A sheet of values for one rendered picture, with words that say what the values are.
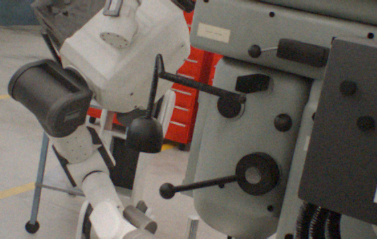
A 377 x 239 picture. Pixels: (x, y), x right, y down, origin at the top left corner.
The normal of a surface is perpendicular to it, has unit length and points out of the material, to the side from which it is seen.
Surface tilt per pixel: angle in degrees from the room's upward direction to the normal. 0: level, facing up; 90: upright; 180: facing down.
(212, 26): 90
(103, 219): 59
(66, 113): 108
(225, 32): 90
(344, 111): 90
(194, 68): 90
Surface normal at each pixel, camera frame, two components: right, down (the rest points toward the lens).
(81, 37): -0.05, -0.35
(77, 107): 0.74, 0.55
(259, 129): -0.47, 0.11
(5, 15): 0.86, 0.26
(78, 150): 0.47, 0.76
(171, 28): 0.47, 0.21
